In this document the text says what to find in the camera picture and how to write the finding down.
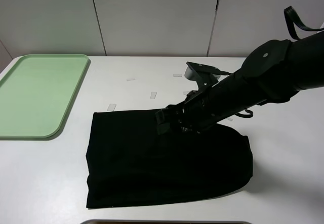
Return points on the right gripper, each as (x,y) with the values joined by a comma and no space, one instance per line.
(196,113)

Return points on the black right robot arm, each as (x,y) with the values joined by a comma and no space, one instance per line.
(273,73)

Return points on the green plastic tray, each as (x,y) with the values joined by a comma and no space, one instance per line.
(37,94)

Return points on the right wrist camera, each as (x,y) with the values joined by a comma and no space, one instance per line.
(203,74)

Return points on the black short sleeve shirt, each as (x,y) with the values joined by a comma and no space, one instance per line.
(130,164)

